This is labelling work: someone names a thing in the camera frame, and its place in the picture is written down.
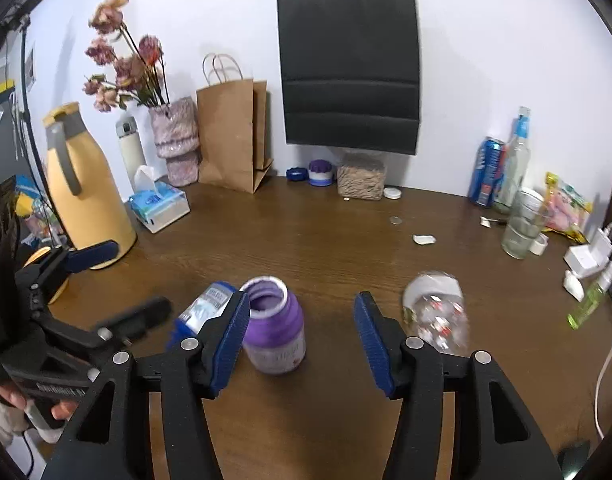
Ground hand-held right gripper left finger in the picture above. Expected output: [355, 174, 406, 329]
[40, 290, 251, 480]

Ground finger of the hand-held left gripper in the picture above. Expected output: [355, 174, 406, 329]
[33, 296, 173, 362]
[16, 240, 120, 311]

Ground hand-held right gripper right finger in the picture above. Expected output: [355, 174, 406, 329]
[354, 291, 571, 480]

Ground small blue-capped bottle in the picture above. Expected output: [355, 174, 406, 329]
[177, 282, 238, 337]

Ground person's left hand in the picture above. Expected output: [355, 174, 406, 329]
[0, 382, 78, 423]

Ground purple plastic jar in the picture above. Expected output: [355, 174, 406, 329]
[238, 275, 307, 376]

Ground yellow thermos jug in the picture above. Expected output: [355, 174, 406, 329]
[42, 102, 138, 270]

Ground colourful packets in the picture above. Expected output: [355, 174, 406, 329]
[15, 175, 64, 248]

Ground blue white tissue pack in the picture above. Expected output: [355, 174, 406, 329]
[127, 165, 191, 234]

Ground white thermos bottle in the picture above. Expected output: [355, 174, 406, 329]
[117, 116, 148, 182]

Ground pink fuzzy vase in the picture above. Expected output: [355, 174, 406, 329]
[149, 97, 203, 187]

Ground clear container of grains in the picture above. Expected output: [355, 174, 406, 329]
[336, 151, 387, 202]

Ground black stand pole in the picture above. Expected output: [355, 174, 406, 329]
[17, 25, 69, 248]

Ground small purple white jar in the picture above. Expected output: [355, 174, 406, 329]
[308, 159, 334, 187]

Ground brown paper bag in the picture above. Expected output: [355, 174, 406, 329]
[196, 53, 275, 194]

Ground clear drinking glass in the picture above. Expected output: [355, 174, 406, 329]
[501, 190, 549, 260]

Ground blue drink can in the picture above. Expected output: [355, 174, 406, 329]
[468, 136, 507, 208]

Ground small white pouch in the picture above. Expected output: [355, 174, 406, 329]
[563, 270, 585, 302]

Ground dried pink flowers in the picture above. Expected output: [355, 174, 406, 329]
[82, 0, 169, 113]

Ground green spray bottle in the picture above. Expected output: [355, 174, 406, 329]
[567, 262, 612, 331]

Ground clear glass bottle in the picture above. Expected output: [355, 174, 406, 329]
[494, 106, 531, 213]

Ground white charger block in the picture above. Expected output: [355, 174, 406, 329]
[564, 227, 612, 278]

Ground dark flat object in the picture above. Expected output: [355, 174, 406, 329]
[558, 440, 591, 477]

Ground yellow pink snack packet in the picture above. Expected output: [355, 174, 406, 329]
[543, 172, 594, 243]

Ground black paper bag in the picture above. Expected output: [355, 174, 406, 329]
[277, 0, 421, 157]

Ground white cable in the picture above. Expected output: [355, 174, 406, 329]
[593, 327, 612, 441]

